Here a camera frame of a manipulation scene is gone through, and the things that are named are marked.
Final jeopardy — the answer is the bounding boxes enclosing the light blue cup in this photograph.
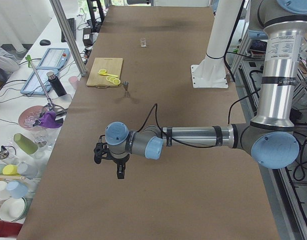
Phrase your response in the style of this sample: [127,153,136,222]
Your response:
[6,180,29,199]

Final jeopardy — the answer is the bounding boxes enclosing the lemon slice on knife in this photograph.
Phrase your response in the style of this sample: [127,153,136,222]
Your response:
[98,68,107,76]

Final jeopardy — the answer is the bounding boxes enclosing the aluminium frame post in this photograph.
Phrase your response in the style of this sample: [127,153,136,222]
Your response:
[50,0,87,77]

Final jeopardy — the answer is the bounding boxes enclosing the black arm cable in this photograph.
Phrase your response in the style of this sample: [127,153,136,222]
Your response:
[137,102,264,148]

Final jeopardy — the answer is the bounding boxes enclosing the blue teach pendant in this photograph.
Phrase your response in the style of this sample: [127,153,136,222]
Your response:
[20,68,59,95]
[38,48,70,70]

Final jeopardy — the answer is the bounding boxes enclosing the seated person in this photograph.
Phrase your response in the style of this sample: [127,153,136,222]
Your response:
[0,47,20,83]

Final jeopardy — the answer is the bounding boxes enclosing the pink plastic cup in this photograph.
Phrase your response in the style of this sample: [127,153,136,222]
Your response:
[69,76,79,90]

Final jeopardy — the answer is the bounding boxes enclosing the white green-rimmed bowl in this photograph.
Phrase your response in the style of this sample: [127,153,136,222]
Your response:
[0,198,29,222]

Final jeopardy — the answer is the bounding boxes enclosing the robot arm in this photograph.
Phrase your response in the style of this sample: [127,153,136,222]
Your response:
[94,0,307,179]

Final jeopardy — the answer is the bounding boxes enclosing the lower blue teach pendant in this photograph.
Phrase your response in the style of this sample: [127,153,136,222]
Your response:
[20,68,59,95]

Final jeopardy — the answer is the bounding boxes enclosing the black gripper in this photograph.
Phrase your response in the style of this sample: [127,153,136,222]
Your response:
[113,154,130,180]

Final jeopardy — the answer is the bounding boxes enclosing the white camera post base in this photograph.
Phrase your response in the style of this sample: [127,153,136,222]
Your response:
[191,0,244,89]

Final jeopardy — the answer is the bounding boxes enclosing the steel jigger shaker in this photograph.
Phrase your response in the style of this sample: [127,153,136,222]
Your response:
[122,81,130,98]

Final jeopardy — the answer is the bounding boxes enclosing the black computer mouse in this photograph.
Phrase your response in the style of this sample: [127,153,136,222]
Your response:
[39,39,51,46]

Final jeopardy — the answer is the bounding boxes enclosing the lemon slice end of row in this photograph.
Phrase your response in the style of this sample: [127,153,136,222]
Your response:
[112,78,121,85]

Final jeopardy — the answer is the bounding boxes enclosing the green plastic cup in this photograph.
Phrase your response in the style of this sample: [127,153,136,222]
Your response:
[14,133,38,155]

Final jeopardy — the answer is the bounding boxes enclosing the yellow cup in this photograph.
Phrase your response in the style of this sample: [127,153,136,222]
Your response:
[2,164,20,176]

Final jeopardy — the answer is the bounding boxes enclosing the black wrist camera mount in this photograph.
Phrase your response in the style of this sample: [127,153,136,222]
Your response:
[94,134,111,164]

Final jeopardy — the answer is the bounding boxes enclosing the upper blue teach pendant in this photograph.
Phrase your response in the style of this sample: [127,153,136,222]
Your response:
[38,48,70,70]

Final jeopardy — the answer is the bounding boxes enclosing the black thermos bottle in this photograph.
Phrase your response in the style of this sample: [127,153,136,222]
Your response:
[47,71,67,97]

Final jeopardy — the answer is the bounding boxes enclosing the bamboo cutting board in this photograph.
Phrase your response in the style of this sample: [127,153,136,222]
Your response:
[86,57,123,88]

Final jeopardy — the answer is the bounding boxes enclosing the black keyboard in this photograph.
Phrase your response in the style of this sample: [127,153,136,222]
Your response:
[61,17,77,43]

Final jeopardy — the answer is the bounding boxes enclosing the clear glass measuring cup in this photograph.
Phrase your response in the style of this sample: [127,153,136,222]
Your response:
[140,37,147,48]

